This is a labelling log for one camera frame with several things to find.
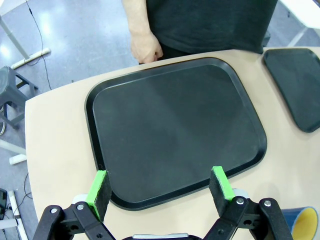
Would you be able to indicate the black left gripper green right finger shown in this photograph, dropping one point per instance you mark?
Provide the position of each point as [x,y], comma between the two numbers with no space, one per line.
[220,197]

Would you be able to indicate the black left gripper green left finger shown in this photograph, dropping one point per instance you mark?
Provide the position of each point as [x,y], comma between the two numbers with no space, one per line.
[98,200]

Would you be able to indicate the blue mug yellow inside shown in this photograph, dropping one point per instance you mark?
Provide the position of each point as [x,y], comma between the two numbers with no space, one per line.
[307,222]

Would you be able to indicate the person's right forearm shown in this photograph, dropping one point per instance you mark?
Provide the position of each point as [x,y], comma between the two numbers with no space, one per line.
[136,17]

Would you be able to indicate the person's right hand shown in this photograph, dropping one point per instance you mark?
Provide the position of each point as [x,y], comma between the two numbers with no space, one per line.
[145,47]

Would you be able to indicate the large black plastic tray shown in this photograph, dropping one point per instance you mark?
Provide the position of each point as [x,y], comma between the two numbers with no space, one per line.
[175,125]

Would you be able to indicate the black floor box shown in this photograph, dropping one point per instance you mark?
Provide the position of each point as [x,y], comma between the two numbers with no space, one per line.
[3,202]

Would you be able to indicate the white table foot bar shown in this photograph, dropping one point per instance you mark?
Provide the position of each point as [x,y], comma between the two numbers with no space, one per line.
[12,150]

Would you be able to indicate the grey metal stool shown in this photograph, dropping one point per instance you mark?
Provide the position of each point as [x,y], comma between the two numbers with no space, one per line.
[10,87]

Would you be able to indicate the person in black shirt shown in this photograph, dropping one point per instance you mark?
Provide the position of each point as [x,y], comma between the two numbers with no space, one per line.
[212,22]

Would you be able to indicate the white table leg with foot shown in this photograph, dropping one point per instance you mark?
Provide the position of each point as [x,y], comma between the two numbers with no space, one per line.
[17,42]

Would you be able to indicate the white desk with leg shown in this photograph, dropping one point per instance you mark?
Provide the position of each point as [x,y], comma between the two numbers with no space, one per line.
[300,12]

